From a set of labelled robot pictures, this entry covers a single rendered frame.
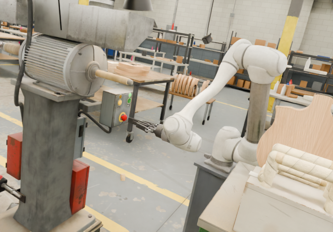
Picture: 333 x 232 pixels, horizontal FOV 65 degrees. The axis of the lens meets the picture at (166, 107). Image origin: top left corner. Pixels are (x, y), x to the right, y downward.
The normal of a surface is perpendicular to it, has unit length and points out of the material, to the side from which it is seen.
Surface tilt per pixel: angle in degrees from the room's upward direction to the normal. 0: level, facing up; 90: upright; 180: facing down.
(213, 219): 0
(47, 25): 90
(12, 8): 90
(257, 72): 113
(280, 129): 90
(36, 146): 90
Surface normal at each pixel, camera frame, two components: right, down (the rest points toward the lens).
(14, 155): -0.47, 0.14
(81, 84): 0.79, 0.37
